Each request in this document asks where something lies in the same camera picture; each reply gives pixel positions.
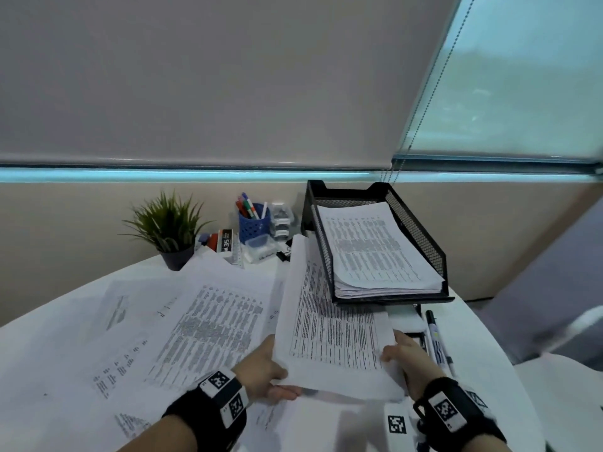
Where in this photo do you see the black wristband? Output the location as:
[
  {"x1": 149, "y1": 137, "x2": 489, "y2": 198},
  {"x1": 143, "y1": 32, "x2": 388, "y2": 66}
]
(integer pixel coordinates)
[
  {"x1": 413, "y1": 376, "x2": 508, "y2": 448},
  {"x1": 161, "y1": 368, "x2": 249, "y2": 452}
]

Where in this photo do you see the pile of papers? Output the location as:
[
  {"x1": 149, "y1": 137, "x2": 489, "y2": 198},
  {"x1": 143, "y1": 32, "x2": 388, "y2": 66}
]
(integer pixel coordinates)
[{"x1": 28, "y1": 251, "x2": 340, "y2": 452}]

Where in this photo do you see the black mesh paper tray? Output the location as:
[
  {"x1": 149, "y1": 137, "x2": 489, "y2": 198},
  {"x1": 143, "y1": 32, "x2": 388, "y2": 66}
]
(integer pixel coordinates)
[{"x1": 300, "y1": 179, "x2": 455, "y2": 349}]

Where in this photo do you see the glass window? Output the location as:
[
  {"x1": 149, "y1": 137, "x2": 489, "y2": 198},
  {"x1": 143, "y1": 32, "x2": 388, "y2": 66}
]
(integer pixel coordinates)
[{"x1": 0, "y1": 0, "x2": 603, "y2": 185}]

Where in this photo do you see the potted green plant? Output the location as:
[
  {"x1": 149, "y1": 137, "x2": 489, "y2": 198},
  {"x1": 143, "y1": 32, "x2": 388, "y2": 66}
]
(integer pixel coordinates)
[{"x1": 121, "y1": 190, "x2": 215, "y2": 272}]

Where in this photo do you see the wide grey roller blind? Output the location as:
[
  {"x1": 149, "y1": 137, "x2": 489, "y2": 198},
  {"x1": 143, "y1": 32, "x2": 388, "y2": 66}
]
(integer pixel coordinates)
[{"x1": 0, "y1": 0, "x2": 465, "y2": 171}]

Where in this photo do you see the white table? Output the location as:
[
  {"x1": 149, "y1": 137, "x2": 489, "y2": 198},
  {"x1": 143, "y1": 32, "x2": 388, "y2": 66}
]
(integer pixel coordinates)
[{"x1": 0, "y1": 251, "x2": 547, "y2": 452}]

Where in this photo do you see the person's left hand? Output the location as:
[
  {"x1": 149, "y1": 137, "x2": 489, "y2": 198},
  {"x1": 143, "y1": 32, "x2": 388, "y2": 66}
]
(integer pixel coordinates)
[{"x1": 233, "y1": 333, "x2": 302, "y2": 403}]

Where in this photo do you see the printed paper bundle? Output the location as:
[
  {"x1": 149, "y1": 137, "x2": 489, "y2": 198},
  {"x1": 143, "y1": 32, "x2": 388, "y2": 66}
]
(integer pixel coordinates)
[
  {"x1": 335, "y1": 277, "x2": 443, "y2": 300},
  {"x1": 335, "y1": 279, "x2": 443, "y2": 301},
  {"x1": 316, "y1": 202, "x2": 443, "y2": 299},
  {"x1": 273, "y1": 232, "x2": 406, "y2": 403}
]

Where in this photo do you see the person's right forearm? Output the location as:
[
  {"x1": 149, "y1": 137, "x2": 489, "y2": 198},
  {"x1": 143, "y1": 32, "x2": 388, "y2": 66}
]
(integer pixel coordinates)
[{"x1": 464, "y1": 433, "x2": 512, "y2": 452}]

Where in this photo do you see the white tape dispenser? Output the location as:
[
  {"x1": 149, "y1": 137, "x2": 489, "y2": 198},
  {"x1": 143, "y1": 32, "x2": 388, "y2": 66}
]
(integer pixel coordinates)
[{"x1": 271, "y1": 202, "x2": 293, "y2": 240}]

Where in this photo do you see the metal bead chain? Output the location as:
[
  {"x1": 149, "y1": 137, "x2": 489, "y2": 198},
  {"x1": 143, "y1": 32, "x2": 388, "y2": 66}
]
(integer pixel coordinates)
[{"x1": 379, "y1": 0, "x2": 477, "y2": 184}]

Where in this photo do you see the blue pen holder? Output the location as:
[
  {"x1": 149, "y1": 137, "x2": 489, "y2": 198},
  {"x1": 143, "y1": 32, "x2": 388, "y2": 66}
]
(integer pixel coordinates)
[{"x1": 237, "y1": 202, "x2": 272, "y2": 244}]

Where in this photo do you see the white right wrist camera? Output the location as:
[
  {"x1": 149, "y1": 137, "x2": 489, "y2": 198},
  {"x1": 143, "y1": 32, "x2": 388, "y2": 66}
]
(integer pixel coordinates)
[{"x1": 384, "y1": 402, "x2": 415, "y2": 452}]

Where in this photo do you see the clear plastic lidded box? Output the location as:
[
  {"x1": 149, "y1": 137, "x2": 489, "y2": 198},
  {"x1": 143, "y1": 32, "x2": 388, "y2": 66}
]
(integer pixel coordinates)
[{"x1": 242, "y1": 235, "x2": 278, "y2": 263}]

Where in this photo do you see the person's right hand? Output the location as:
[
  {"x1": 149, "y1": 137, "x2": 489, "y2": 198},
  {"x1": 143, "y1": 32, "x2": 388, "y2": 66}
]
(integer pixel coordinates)
[{"x1": 379, "y1": 329, "x2": 446, "y2": 403}]

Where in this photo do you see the person's left forearm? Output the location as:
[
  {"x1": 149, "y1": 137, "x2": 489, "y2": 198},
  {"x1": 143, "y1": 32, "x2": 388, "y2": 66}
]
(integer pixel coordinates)
[{"x1": 115, "y1": 411, "x2": 198, "y2": 452}]

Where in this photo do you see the black right wristband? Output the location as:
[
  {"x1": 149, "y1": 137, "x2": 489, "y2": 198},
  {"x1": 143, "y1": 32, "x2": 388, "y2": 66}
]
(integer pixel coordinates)
[{"x1": 413, "y1": 376, "x2": 508, "y2": 448}]

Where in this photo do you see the black marker pen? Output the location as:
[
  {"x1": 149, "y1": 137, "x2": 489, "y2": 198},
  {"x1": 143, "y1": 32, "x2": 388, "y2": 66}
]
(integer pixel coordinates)
[{"x1": 425, "y1": 309, "x2": 455, "y2": 377}]

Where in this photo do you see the white plastic chair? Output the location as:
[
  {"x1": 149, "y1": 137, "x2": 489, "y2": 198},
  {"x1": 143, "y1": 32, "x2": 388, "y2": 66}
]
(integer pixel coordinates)
[{"x1": 513, "y1": 305, "x2": 603, "y2": 452}]

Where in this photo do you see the black left wristband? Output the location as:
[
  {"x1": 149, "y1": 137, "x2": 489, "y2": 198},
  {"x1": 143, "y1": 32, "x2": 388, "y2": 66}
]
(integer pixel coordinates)
[{"x1": 161, "y1": 368, "x2": 249, "y2": 452}]

